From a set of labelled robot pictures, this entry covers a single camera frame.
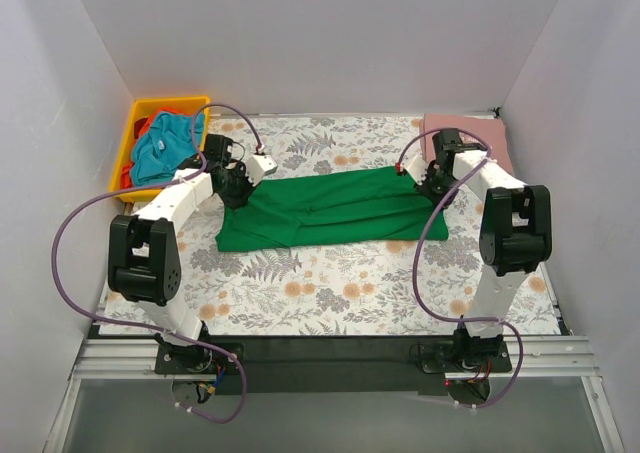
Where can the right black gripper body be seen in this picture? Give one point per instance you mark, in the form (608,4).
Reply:
(432,188)

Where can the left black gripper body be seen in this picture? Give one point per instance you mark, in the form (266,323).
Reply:
(238,189)

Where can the green t-shirt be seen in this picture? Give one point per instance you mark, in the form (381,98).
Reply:
(339,208)

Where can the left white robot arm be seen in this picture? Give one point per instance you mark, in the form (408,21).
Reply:
(143,260)

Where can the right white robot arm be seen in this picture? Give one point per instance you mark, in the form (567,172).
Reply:
(515,233)

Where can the teal t-shirt in bin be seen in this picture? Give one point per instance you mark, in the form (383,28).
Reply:
(160,148)

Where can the pink folded t-shirt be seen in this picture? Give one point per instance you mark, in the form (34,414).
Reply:
(492,131)

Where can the orange t-shirt in bin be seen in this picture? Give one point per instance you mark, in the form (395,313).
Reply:
(142,125)

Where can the floral patterned table mat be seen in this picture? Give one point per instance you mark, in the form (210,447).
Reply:
(371,288)

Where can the yellow plastic bin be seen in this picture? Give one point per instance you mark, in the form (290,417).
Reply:
(157,138)

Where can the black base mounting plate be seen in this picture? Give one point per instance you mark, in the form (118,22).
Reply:
(318,364)

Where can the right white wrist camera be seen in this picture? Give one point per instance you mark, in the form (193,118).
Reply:
(415,167)

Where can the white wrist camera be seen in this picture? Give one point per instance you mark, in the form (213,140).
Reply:
(415,167)
(258,167)

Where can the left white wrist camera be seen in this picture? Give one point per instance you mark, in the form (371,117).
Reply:
(258,167)

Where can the aluminium frame rail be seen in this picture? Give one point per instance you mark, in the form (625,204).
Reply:
(552,400)

